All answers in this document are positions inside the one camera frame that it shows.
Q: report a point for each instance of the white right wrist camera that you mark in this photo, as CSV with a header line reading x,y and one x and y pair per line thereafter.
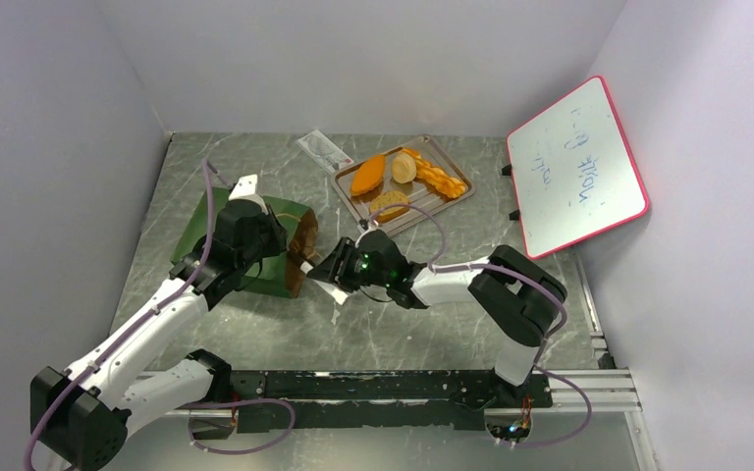
x,y
368,225

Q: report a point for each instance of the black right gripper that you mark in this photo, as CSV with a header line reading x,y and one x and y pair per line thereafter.
x,y
335,268

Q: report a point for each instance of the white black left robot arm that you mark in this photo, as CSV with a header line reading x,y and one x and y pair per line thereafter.
x,y
86,412

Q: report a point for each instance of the metal baking tray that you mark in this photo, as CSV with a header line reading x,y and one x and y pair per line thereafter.
x,y
419,193

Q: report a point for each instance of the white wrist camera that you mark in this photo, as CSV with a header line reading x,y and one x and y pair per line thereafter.
x,y
368,225
246,189

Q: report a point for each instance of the pink framed whiteboard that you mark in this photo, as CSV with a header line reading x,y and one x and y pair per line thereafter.
x,y
573,171

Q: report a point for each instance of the green paper bag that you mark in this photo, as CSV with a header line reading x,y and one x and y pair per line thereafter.
x,y
279,276

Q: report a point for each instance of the round seeded fake bread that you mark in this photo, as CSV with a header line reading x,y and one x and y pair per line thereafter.
x,y
388,206

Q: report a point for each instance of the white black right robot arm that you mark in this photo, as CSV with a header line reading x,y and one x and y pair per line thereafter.
x,y
522,299

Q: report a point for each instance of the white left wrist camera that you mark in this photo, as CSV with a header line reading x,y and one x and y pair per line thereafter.
x,y
246,189

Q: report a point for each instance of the pale round fake bun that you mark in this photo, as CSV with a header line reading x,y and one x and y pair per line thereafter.
x,y
403,168

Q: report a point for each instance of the braided orange fake bread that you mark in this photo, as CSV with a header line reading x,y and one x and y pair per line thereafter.
x,y
435,176

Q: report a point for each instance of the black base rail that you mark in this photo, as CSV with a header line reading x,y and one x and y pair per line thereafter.
x,y
461,399

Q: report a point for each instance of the aluminium frame rail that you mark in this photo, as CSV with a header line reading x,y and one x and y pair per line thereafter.
x,y
604,390

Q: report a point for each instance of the smooth orange fake loaf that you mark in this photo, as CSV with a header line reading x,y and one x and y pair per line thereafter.
x,y
368,175

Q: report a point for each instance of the clear plastic packet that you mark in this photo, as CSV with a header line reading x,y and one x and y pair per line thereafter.
x,y
324,152

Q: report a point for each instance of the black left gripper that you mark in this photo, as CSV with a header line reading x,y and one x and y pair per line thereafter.
x,y
277,233

